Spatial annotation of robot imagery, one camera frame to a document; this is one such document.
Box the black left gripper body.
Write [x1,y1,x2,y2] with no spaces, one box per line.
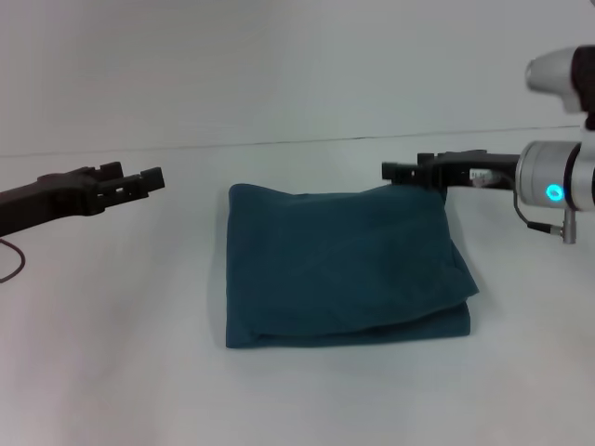
[0,167,101,238]

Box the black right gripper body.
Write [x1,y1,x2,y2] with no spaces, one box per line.
[434,149,521,191]

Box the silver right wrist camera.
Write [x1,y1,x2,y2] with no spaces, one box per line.
[524,44,595,131]

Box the right wrist cable with plug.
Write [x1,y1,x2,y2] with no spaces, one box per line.
[512,190,580,245]

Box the teal t-shirt with FREE print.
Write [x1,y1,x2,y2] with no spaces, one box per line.
[224,182,481,350]

